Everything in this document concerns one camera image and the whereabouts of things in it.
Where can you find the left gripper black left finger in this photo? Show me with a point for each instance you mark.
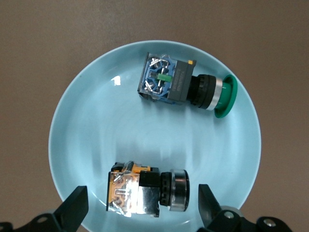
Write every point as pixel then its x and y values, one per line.
pixel 72 212

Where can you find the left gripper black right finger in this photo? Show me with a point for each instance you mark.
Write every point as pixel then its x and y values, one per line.
pixel 210 212

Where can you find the orange push-button switch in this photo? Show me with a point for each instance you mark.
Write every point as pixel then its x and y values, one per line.
pixel 144 191

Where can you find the light blue round plate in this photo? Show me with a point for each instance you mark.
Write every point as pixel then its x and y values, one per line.
pixel 96 135

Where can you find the black blue small component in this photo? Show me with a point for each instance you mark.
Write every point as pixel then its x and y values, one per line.
pixel 181 82

